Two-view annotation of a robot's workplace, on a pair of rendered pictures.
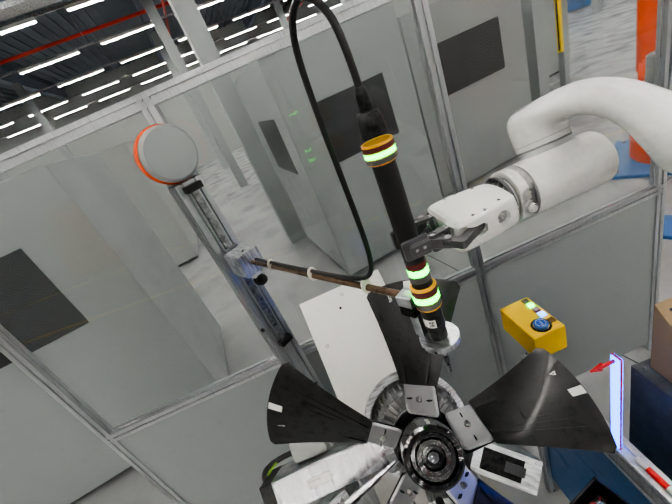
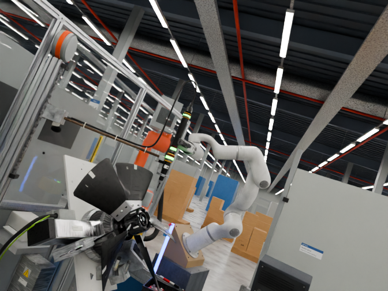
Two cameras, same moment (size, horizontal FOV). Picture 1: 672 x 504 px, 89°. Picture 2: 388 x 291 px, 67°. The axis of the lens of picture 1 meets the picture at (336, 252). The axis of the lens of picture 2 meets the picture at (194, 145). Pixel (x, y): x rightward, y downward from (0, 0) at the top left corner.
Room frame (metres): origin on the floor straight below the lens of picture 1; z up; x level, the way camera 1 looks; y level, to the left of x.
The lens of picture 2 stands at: (-0.38, 1.23, 1.48)
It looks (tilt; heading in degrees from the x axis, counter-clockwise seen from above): 6 degrees up; 298
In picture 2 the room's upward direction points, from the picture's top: 22 degrees clockwise
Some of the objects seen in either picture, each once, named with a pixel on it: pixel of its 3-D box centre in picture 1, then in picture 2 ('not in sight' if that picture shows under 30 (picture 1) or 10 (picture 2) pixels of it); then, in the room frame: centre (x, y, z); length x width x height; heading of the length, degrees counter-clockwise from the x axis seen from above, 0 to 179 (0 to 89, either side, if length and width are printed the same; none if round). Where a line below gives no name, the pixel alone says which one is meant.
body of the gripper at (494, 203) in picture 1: (474, 212); (185, 145); (0.45, -0.22, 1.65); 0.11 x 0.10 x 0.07; 91
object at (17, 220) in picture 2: not in sight; (23, 226); (1.03, 0.09, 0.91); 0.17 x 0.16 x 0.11; 1
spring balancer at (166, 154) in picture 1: (167, 154); (64, 46); (1.03, 0.32, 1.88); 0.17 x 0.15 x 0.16; 91
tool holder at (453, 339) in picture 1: (428, 317); (164, 167); (0.46, -0.10, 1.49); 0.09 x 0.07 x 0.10; 36
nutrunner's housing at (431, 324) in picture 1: (409, 243); (176, 140); (0.45, -0.11, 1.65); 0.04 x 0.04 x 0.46
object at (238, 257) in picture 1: (244, 260); (54, 114); (0.96, 0.26, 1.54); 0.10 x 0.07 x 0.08; 36
